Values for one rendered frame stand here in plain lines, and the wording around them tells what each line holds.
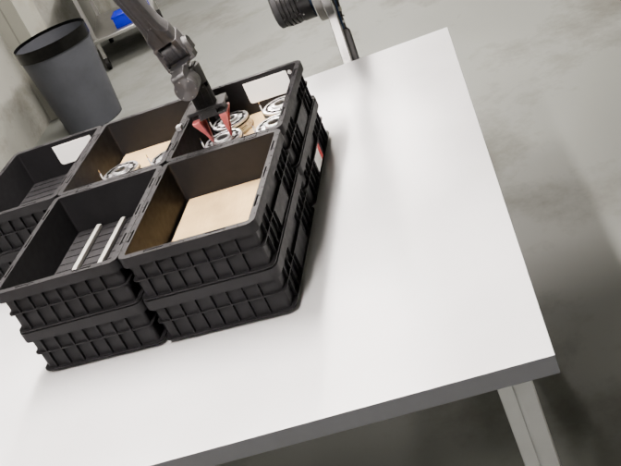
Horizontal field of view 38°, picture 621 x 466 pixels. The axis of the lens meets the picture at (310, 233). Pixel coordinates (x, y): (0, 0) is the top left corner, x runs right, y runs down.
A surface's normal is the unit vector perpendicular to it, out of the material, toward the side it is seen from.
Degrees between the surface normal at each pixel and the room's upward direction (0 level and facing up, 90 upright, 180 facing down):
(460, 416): 0
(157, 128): 90
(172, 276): 90
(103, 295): 90
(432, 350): 0
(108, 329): 90
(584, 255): 0
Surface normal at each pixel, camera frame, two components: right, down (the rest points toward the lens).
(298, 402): -0.36, -0.80
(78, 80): 0.47, 0.37
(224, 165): -0.11, 0.55
